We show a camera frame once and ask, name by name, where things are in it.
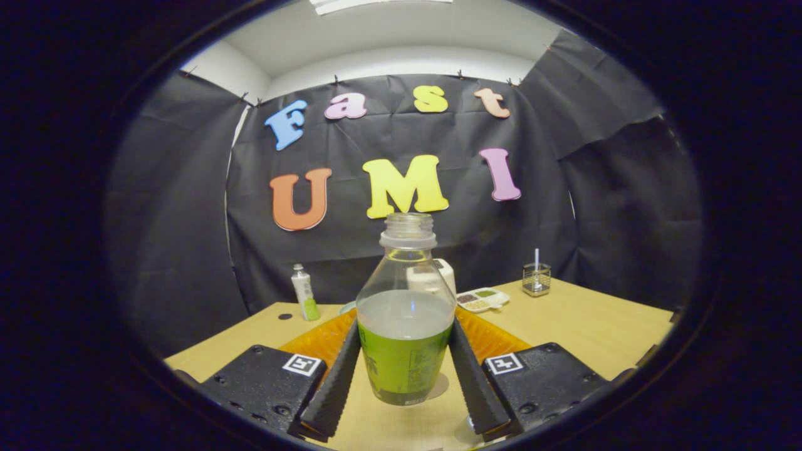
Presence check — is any square clear glass holder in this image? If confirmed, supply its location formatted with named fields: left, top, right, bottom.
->
left=523, top=262, right=552, bottom=298

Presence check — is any white green tube bottle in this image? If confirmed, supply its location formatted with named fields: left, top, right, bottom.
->
left=291, top=264, right=321, bottom=322

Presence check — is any wooden table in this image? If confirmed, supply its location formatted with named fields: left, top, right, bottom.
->
left=164, top=277, right=674, bottom=451

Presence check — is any white toaster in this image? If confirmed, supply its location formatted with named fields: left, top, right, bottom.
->
left=406, top=258, right=457, bottom=298

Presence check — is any clear green juice bottle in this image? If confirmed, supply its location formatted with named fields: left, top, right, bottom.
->
left=356, top=212, right=457, bottom=407

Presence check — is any white divided tray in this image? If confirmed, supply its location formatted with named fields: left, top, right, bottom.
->
left=456, top=287, right=510, bottom=313

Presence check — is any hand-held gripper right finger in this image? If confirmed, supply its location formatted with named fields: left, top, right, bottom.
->
left=448, top=307, right=637, bottom=439

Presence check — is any black backdrop cloth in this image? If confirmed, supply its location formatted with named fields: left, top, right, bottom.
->
left=107, top=28, right=706, bottom=358

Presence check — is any ceiling light panel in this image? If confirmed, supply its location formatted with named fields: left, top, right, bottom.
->
left=310, top=0, right=453, bottom=16

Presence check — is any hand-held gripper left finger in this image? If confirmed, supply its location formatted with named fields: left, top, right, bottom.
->
left=200, top=316, right=363, bottom=439

